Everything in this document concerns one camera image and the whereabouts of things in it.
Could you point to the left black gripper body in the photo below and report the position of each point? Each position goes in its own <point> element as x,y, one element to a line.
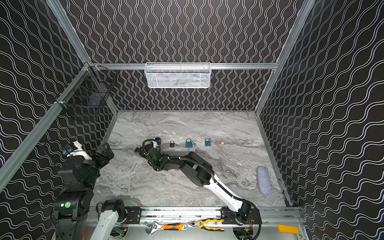
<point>102,153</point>

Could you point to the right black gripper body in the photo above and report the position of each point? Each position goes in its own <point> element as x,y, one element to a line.
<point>144,148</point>

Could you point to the blue padlock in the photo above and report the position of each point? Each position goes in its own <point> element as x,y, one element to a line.
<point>208,142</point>
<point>189,143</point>

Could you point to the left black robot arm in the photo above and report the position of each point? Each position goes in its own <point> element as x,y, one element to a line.
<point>70,210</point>

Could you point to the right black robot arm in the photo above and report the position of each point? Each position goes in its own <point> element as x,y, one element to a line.
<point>200,173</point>

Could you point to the grey oblong pad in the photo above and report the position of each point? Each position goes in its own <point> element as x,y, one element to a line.
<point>264,181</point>

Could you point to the yellow tag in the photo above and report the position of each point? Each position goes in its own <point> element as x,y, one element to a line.
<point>288,229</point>

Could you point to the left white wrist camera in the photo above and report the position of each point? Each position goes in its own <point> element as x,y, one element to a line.
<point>75,149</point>

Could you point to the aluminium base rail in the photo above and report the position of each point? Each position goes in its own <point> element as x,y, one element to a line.
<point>143,216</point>

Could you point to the black wire basket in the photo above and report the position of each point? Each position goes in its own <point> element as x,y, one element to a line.
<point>90,99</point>

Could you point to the adjustable wrench orange handle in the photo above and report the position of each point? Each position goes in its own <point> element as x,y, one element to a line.
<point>155,226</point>

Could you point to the yellow handled pliers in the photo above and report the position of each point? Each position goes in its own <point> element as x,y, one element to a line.
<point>212,225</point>

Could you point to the white wire basket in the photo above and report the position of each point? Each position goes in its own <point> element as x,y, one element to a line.
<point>177,75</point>

